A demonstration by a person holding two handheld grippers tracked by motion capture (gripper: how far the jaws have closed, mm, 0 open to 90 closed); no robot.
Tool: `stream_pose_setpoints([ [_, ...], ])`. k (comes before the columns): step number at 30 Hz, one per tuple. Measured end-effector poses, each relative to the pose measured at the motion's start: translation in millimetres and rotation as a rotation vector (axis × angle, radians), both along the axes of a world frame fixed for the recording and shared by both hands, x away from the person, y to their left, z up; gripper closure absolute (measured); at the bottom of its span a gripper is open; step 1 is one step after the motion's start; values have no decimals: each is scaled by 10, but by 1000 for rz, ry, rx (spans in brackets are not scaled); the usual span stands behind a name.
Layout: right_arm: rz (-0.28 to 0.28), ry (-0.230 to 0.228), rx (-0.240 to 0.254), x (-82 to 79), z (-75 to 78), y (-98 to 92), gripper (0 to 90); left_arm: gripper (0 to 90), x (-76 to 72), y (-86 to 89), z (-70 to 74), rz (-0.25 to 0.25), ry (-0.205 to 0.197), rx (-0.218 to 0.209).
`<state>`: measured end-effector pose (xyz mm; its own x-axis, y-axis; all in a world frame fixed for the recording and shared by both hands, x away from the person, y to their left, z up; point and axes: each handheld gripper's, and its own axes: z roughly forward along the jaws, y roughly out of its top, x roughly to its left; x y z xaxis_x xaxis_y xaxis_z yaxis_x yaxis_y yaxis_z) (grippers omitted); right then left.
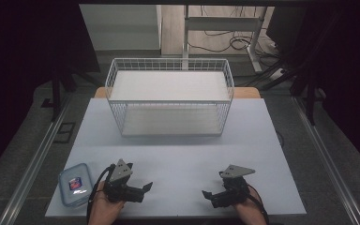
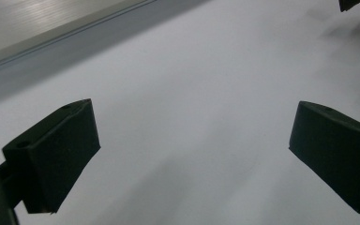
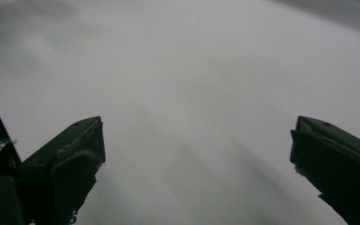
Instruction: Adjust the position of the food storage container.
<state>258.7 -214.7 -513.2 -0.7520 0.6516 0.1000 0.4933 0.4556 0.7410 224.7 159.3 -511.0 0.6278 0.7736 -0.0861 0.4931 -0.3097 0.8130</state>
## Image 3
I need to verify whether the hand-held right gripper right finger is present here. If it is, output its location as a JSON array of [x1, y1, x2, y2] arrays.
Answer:
[[289, 115, 360, 225]]

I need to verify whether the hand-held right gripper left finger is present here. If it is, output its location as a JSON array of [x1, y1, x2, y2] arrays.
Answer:
[[18, 115, 107, 225]]

